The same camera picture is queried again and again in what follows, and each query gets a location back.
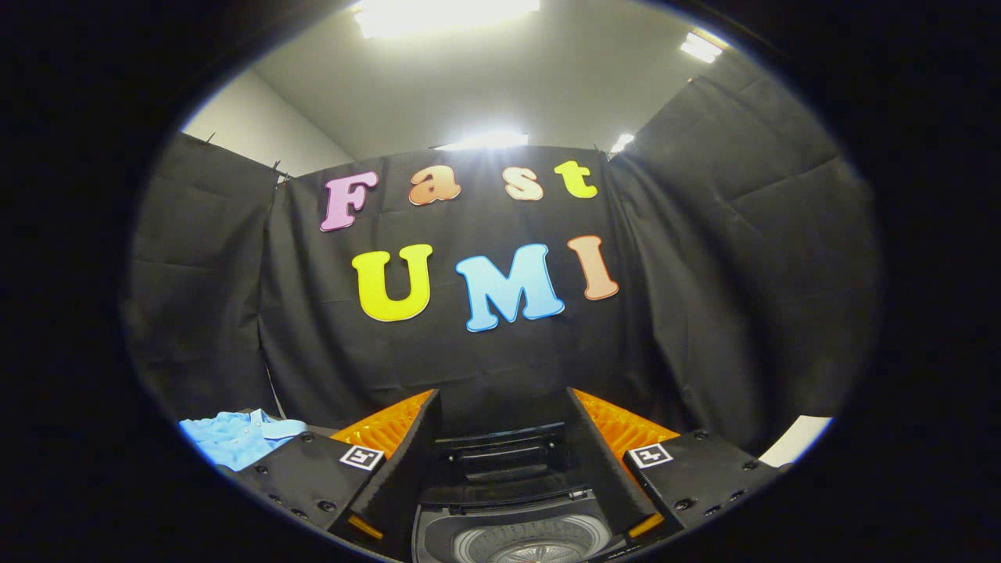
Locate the light blue shirt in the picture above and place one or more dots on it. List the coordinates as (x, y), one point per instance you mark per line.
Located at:
(235, 438)

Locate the small ceiling light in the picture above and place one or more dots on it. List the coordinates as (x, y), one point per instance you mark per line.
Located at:
(622, 143)

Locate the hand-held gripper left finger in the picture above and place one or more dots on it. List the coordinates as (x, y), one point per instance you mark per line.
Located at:
(407, 469)

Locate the black backdrop cloth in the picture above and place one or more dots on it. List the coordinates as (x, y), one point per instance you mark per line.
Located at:
(704, 274)

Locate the large ceiling light panel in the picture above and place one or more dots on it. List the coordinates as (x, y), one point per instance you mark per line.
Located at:
(446, 14)

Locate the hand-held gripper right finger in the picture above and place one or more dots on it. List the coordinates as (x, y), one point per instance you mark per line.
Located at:
(598, 461)

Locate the grey washing machine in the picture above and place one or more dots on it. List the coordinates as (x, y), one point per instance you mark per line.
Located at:
(516, 539)

